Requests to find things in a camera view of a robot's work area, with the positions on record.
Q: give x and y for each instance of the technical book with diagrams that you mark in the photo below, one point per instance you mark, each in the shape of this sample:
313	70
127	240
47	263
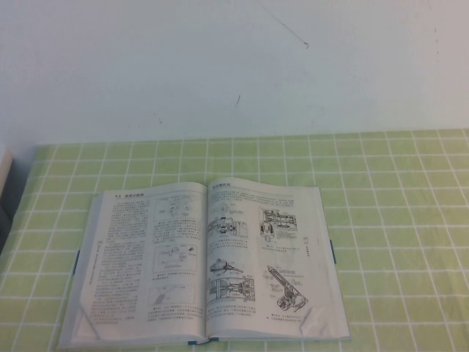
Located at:
165	256

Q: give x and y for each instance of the green white checked tablecloth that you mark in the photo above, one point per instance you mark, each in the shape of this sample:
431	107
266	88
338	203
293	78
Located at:
388	220

